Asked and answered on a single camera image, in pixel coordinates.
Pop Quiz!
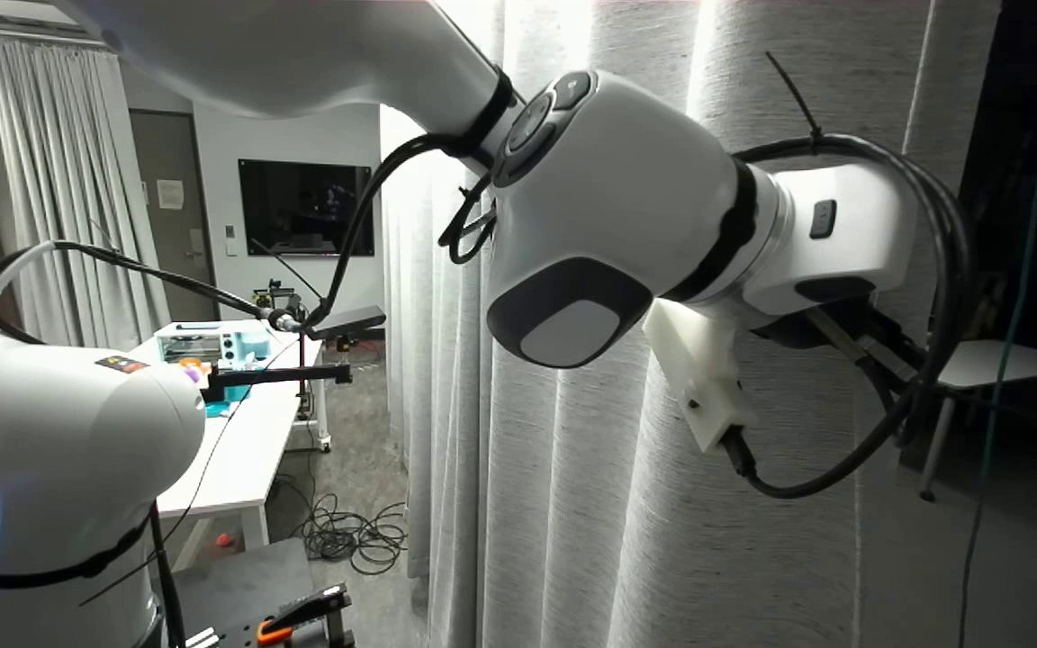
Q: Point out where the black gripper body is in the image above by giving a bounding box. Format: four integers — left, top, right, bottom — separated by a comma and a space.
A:
755, 276, 897, 354

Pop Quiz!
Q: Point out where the grey white fabric curtain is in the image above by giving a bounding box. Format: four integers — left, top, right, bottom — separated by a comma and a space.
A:
379, 0, 1008, 648

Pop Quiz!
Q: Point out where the white pleated window curtain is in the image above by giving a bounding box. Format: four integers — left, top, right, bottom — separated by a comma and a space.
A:
0, 34, 172, 354

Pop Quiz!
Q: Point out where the white table with grey legs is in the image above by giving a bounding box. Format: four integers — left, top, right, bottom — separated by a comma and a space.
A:
915, 334, 1037, 506

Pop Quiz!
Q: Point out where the black clamp bar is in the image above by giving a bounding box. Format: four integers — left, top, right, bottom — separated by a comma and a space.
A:
199, 360, 357, 406

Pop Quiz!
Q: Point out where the white work table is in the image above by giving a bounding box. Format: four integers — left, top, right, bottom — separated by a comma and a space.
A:
0, 318, 337, 584

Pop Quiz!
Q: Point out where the teal cloth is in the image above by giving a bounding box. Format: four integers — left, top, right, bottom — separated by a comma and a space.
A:
199, 387, 249, 422

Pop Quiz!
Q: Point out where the teal white tray box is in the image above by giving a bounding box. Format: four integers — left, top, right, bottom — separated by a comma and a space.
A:
154, 322, 277, 370

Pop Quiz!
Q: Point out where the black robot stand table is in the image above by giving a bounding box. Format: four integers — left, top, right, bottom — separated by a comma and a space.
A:
161, 538, 357, 648

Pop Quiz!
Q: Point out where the grey door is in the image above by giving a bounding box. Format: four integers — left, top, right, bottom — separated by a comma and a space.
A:
125, 108, 223, 324

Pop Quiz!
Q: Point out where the green hanging cable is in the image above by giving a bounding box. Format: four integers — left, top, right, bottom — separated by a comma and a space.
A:
953, 0, 1037, 648

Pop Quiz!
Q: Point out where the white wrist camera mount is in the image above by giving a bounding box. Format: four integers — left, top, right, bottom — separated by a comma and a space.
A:
640, 297, 751, 458

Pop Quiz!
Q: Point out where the black floor cable bundle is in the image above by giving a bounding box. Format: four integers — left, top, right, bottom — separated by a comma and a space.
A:
299, 492, 421, 579

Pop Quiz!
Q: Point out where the black camera stand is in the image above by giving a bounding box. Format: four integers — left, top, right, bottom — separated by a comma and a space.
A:
251, 276, 319, 426

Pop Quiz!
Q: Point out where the wall-mounted black monitor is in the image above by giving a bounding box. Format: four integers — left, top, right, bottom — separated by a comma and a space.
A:
237, 156, 379, 260

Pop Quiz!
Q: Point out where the orange handled black clamp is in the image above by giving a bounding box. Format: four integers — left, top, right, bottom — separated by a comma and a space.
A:
249, 584, 357, 648

